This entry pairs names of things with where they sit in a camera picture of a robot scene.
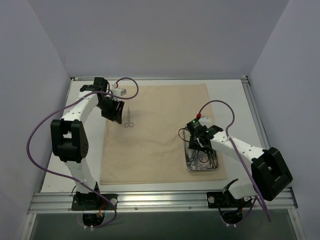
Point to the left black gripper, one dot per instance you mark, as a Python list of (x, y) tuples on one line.
[(111, 110)]

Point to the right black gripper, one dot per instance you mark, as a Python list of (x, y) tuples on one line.
[(196, 141)]

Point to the surgical scissors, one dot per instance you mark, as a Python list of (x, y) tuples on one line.
[(128, 123)]

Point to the metal instrument tray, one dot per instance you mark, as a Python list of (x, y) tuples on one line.
[(185, 138)]

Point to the surgical forceps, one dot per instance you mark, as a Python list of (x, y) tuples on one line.
[(213, 157)]

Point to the beige cloth wrap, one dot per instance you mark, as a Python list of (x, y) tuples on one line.
[(152, 151)]

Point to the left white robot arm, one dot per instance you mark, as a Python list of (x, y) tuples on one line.
[(68, 137)]

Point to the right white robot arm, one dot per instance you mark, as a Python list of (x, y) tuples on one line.
[(240, 151)]

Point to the purple printed sterile packet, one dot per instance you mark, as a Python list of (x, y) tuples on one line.
[(202, 162)]

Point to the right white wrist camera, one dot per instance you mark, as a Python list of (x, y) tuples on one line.
[(203, 119)]

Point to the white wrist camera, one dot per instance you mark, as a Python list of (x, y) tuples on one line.
[(203, 119), (118, 92)]

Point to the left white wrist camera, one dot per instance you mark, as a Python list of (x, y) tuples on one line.
[(118, 92)]

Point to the right side aluminium rail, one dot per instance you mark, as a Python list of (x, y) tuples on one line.
[(260, 125)]

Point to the aluminium rail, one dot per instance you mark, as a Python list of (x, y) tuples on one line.
[(127, 202), (260, 125)]

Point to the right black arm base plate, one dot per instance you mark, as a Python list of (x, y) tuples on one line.
[(224, 200)]

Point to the front aluminium rail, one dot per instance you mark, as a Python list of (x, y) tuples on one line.
[(127, 202)]

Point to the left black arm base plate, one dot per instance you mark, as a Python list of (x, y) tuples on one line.
[(89, 202)]

